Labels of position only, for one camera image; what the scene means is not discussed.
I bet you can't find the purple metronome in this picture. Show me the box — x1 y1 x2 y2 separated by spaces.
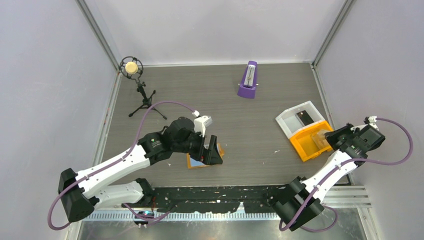
237 60 258 99

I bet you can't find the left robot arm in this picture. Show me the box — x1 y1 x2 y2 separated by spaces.
58 115 223 223

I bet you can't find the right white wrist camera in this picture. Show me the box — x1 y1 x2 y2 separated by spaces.
350 115 379 132

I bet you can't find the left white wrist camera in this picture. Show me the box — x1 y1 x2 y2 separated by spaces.
192 110 213 138

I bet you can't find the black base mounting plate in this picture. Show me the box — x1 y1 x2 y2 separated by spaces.
129 185 284 214

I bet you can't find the purple cable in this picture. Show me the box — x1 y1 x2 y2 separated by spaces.
47 100 200 231
278 117 414 233

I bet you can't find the gold VIP card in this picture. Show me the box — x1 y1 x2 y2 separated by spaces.
311 129 332 151

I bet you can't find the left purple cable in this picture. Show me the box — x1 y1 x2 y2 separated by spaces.
47 100 200 231

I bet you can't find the black device in white bin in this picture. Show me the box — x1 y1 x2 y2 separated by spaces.
296 110 315 127

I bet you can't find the white plastic bin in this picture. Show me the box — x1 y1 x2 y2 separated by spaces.
275 100 325 139

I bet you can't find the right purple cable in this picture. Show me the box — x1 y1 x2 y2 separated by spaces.
278 117 414 233

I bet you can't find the orange leather card holder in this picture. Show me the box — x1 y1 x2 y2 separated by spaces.
186 143 225 169

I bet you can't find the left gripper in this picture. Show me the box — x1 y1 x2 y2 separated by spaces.
172 128 223 165

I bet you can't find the aluminium frame rail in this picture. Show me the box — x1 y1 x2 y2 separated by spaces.
322 185 372 209

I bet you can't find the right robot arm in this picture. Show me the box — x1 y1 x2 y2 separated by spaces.
263 122 386 231

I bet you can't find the orange plastic bin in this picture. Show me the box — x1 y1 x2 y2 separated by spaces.
289 120 333 162

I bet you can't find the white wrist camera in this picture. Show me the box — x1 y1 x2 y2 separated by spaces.
350 115 379 132
192 110 213 138

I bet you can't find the microphone on black tripod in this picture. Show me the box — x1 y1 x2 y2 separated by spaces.
118 56 156 117

